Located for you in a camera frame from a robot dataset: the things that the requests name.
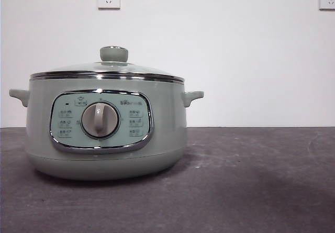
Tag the glass lid with green knob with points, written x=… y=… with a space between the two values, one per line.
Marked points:
x=113 y=53

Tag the sage green electric cooking pot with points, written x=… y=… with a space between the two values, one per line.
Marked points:
x=167 y=117

